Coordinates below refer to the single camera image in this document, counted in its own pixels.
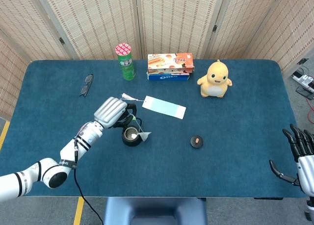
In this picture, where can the white bookmark with tassel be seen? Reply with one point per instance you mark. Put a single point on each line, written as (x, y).
(164, 107)

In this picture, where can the woven folding screen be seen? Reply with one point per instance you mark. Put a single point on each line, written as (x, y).
(98, 21)

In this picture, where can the black screen hinge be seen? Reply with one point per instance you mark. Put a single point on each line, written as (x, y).
(302, 61)
(61, 41)
(215, 28)

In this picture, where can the black teapot lid orange knob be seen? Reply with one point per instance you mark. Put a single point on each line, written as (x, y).
(196, 142)

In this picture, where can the blue felt table cover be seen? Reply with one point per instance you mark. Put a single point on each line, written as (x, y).
(196, 168)

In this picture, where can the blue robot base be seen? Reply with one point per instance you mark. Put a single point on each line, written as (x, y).
(154, 210)

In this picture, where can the yellow plush toy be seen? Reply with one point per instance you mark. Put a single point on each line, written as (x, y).
(216, 80)

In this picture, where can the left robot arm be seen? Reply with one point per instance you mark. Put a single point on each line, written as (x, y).
(89, 136)

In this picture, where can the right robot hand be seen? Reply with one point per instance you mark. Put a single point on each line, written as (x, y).
(305, 166)

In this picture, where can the orange biscuit box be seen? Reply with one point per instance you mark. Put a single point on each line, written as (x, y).
(169, 63)

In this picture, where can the black eyeglasses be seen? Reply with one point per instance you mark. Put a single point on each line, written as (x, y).
(84, 89)

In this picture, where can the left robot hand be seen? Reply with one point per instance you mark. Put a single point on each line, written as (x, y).
(110, 111)

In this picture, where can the blue Oreo box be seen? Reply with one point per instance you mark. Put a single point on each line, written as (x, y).
(166, 77)

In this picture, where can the black cast iron teapot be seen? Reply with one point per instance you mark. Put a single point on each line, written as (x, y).
(130, 143)

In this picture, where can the green chips can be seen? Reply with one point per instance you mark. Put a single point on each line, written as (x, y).
(127, 65)

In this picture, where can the white power strip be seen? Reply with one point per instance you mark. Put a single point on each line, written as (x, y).
(304, 78)

